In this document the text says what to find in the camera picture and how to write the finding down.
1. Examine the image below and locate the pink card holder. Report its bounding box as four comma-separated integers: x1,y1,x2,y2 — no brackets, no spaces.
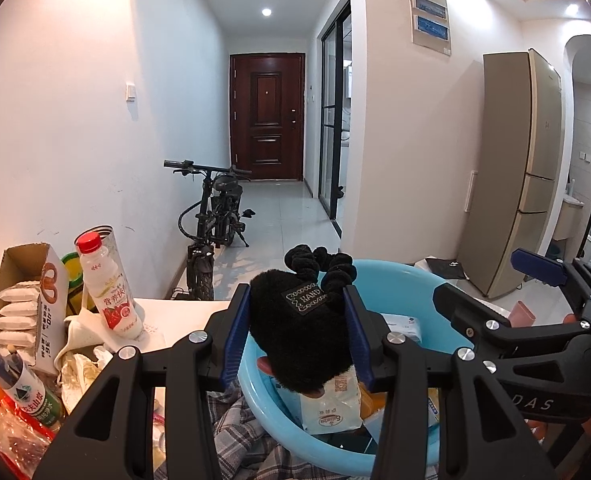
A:
508,300,536,327

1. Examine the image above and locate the blue plastic basin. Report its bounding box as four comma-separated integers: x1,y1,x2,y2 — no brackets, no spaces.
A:
238,260,472,477

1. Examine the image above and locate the white wall switch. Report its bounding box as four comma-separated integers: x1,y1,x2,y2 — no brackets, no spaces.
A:
125,81,136,103

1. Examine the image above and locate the strawberry milk bottle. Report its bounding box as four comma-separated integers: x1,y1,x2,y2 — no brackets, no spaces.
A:
76,231,143,339

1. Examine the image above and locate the dark red door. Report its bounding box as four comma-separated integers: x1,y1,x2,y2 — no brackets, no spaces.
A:
229,53,305,181

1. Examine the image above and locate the black bicycle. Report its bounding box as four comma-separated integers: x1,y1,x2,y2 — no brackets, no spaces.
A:
164,159,255,301

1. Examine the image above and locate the blue plaid shirt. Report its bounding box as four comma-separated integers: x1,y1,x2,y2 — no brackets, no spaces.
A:
206,379,346,480

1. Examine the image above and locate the wall electrical panel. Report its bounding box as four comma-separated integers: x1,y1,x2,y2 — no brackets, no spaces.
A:
409,0,452,56

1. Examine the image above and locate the black framed glass door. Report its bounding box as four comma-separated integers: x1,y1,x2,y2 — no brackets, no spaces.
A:
318,2,353,233

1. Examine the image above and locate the white crumpled cloth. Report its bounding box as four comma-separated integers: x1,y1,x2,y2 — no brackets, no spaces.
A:
54,310,126,415

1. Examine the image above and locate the green white water bottle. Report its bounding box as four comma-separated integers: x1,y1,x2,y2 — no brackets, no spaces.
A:
0,350,63,429

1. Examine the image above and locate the red plastic bag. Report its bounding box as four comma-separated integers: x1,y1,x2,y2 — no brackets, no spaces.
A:
0,389,56,479

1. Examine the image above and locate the white tissue pack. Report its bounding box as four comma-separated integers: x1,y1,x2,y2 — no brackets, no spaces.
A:
300,366,363,436

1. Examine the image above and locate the beige refrigerator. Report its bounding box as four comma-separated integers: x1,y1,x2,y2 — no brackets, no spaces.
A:
457,49,563,299

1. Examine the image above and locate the cardboard snack box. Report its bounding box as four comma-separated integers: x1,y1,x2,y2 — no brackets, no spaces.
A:
0,243,70,376

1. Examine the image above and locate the black plush hair clip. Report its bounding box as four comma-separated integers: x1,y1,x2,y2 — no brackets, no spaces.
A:
248,244,357,399

